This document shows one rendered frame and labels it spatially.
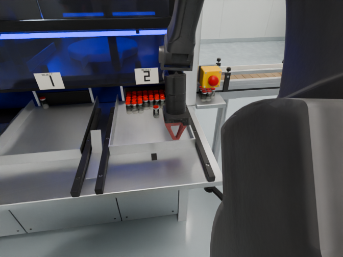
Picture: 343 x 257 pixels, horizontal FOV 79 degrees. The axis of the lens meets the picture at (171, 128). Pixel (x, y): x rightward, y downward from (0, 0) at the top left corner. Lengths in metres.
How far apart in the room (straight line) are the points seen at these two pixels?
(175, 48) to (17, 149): 0.57
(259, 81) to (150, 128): 0.58
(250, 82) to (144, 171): 0.68
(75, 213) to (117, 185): 0.84
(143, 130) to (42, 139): 0.33
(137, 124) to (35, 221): 0.94
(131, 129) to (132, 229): 0.90
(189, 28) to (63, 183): 0.48
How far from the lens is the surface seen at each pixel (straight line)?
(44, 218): 1.46
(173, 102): 0.55
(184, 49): 0.50
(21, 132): 0.88
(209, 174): 0.56
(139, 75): 0.79
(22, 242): 1.71
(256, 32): 6.19
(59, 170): 0.66
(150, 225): 1.50
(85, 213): 1.38
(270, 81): 1.10
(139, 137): 0.70
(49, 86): 0.87
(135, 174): 0.58
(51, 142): 0.78
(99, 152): 0.67
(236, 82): 1.02
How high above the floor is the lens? 1.31
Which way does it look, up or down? 36 degrees down
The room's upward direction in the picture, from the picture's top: straight up
